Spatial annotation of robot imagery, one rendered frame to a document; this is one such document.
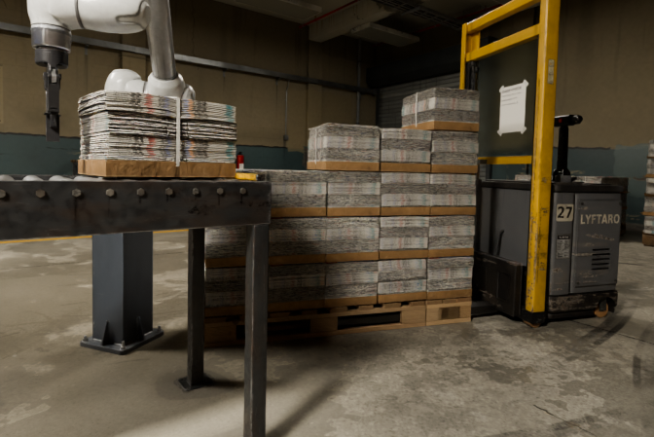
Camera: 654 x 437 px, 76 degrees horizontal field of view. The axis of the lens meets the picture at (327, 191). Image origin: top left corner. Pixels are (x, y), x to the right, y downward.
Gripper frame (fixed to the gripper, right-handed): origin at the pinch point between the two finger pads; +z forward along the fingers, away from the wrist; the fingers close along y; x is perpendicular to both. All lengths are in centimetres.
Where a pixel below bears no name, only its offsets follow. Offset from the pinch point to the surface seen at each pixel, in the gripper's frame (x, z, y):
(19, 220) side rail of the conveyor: 7.7, 21.2, -30.0
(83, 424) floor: -8, 93, 16
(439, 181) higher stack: -176, 14, 11
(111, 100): -11.6, -6.9, -15.6
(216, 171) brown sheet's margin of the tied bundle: -40.9, 10.8, -12.6
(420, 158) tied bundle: -164, 2, 14
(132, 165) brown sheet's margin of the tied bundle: -16.7, 9.6, -15.3
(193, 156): -33.6, 6.4, -13.0
